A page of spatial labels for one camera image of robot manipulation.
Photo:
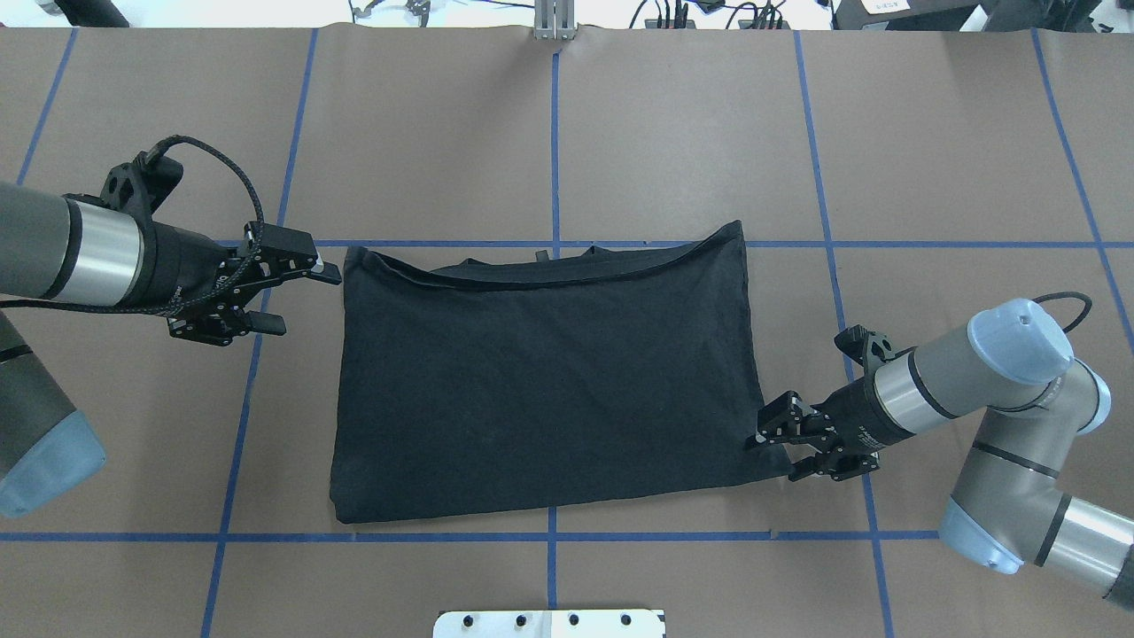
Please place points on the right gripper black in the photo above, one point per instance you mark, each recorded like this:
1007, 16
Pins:
856, 420

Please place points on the black t-shirt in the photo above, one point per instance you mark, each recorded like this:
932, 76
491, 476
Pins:
479, 388

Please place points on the aluminium frame post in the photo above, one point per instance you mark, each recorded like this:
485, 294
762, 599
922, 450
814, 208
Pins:
554, 20

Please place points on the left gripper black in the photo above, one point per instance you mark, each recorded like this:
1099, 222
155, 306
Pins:
180, 265

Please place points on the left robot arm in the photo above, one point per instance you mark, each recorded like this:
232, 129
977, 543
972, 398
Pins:
106, 254

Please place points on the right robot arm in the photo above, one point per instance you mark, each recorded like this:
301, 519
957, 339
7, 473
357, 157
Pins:
1015, 363

